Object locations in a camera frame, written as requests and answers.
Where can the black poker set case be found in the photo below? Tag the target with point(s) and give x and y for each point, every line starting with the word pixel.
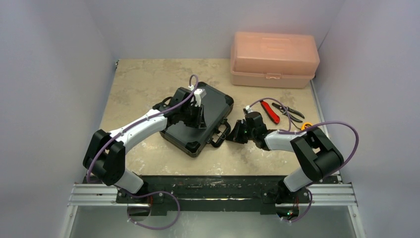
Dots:
pixel 217 107

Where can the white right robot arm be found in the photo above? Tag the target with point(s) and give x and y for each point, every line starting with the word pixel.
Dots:
pixel 317 155

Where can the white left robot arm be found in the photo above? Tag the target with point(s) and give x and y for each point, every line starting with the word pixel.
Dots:
pixel 105 156

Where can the black handled pliers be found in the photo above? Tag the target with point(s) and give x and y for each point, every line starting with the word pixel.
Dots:
pixel 292 112

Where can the pink plastic toolbox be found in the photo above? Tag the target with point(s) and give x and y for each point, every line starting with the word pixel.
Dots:
pixel 273 60

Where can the black table edge rail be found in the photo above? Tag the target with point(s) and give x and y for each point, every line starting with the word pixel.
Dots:
pixel 160 210

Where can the red handled tool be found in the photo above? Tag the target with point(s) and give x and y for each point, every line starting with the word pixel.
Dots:
pixel 270 112

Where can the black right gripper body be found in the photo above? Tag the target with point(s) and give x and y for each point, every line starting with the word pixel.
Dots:
pixel 241 132

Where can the yellow tape measure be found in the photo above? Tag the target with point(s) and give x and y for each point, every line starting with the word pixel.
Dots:
pixel 305 125

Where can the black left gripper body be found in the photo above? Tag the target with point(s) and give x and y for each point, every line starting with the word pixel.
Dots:
pixel 191 116

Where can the aluminium frame rail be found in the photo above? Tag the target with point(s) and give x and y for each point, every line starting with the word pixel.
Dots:
pixel 230 192

